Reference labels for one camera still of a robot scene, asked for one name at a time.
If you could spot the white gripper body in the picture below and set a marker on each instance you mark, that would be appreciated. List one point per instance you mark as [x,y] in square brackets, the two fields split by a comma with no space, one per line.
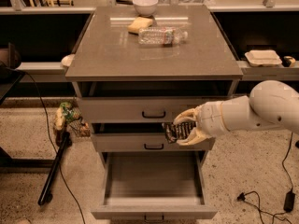
[209,119]

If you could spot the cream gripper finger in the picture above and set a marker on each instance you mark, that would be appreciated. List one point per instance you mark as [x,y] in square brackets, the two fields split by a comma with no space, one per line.
[196,136]
[187,116]

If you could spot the dark rxbar chocolate bar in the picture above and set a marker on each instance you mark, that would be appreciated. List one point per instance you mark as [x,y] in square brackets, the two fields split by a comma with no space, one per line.
[177,132]

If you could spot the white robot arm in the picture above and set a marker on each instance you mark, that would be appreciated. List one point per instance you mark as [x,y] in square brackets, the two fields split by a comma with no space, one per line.
[271,104]

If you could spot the bottom grey drawer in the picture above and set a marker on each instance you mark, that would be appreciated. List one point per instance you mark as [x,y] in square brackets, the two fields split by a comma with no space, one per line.
[154,186]

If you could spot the grey drawer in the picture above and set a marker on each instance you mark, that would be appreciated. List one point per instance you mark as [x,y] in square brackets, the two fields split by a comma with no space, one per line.
[144,101]
[154,186]
[127,137]

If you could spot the grey drawer cabinet with counter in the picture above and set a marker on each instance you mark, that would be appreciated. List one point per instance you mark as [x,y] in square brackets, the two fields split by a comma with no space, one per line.
[107,52]

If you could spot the middle grey drawer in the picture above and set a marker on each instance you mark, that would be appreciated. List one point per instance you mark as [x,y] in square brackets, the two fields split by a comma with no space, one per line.
[127,137]

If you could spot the top grey drawer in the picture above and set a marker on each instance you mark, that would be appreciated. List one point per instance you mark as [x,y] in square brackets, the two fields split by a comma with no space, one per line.
[144,101]

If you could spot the white takeout container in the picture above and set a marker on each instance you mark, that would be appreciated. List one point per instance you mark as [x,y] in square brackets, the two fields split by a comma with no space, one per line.
[266,57]

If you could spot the clear plastic water bottle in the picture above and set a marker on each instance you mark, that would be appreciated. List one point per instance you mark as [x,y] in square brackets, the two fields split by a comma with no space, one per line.
[161,36]

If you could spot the yellow tape measure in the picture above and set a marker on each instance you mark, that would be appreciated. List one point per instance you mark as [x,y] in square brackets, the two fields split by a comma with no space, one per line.
[288,61]

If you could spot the yellow sponge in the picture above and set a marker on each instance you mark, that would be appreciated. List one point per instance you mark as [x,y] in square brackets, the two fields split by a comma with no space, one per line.
[139,23]

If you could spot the white bowl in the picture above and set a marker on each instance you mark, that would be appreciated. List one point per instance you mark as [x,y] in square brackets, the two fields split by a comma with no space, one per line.
[145,7]

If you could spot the black pole on floor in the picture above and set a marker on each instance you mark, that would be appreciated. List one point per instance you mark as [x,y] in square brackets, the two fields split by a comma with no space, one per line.
[46,196]

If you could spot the white plate on ledge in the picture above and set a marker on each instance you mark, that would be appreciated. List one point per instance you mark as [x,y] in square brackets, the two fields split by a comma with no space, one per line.
[67,60]

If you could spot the wire basket with groceries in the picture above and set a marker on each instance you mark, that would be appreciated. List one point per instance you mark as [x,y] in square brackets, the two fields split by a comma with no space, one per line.
[65,115]

